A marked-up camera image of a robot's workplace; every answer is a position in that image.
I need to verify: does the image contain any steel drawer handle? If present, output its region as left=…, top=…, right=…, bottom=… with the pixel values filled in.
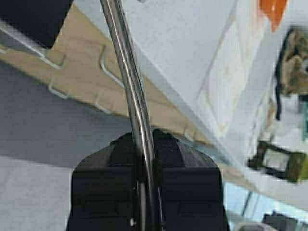
left=100, top=45, right=124, bottom=88

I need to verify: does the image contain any stainless steel oven range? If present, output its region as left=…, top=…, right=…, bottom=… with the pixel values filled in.
left=0, top=0, right=73, bottom=70

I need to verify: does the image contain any dark steel frying pan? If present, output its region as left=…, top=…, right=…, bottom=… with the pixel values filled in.
left=100, top=0, right=163, bottom=231

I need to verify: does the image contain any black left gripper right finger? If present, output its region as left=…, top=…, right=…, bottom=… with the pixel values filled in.
left=153, top=129, right=229, bottom=231

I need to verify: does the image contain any wooden cabinet drawer front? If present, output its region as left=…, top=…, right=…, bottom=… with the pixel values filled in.
left=0, top=6, right=210, bottom=146

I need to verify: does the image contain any orange plastic bowl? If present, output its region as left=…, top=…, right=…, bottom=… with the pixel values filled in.
left=259, top=0, right=288, bottom=32

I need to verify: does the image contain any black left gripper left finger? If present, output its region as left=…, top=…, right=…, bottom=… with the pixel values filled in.
left=66, top=133, right=146, bottom=231

